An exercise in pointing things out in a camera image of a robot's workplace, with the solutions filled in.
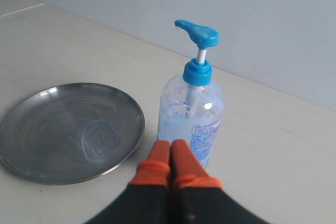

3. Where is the round stainless steel plate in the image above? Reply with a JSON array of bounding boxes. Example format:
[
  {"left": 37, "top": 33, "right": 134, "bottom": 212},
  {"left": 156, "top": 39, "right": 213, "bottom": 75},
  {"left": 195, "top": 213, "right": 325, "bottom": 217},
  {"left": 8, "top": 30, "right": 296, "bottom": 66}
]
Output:
[{"left": 1, "top": 82, "right": 145, "bottom": 185}]

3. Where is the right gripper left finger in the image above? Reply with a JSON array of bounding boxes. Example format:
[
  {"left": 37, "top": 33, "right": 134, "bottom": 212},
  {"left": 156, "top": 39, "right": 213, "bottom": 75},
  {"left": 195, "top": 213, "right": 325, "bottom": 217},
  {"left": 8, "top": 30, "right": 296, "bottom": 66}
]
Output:
[{"left": 87, "top": 140, "right": 171, "bottom": 223}]

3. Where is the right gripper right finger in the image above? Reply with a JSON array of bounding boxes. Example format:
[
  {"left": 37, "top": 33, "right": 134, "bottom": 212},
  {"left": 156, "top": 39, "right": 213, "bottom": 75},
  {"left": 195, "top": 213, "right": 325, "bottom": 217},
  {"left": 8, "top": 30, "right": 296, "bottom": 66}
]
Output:
[{"left": 171, "top": 140, "right": 267, "bottom": 223}]

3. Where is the blue soap blob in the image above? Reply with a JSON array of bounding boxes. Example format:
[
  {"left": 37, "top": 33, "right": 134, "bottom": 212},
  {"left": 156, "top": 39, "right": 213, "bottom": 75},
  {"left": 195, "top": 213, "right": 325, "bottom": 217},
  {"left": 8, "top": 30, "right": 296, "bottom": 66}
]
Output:
[{"left": 80, "top": 119, "right": 120, "bottom": 163}]

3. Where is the blue soap pump bottle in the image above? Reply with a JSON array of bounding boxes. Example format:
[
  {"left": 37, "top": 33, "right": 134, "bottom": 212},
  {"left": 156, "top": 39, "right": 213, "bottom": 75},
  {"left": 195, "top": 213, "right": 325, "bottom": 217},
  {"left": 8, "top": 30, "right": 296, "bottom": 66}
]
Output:
[{"left": 156, "top": 19, "right": 225, "bottom": 167}]

